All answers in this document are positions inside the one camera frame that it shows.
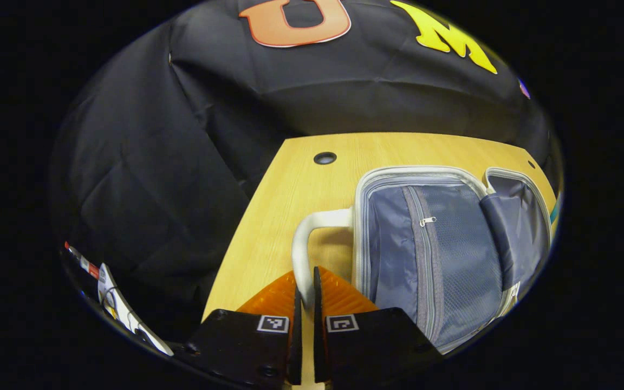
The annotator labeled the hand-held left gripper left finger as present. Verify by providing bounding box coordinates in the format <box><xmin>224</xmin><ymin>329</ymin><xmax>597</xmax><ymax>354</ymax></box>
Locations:
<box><xmin>173</xmin><ymin>270</ymin><xmax>304</xmax><ymax>388</ymax></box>

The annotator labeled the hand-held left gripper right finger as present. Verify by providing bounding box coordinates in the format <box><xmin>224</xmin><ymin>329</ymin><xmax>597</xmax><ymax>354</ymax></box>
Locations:
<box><xmin>312</xmin><ymin>265</ymin><xmax>444</xmax><ymax>386</ymax></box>

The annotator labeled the white suitcase with grey lining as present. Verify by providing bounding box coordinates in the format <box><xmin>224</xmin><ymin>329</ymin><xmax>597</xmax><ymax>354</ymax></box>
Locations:
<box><xmin>291</xmin><ymin>165</ymin><xmax>555</xmax><ymax>355</ymax></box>

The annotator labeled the white printed board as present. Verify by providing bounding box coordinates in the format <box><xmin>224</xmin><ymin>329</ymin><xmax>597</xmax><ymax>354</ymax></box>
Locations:
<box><xmin>64</xmin><ymin>242</ymin><xmax>174</xmax><ymax>356</ymax></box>

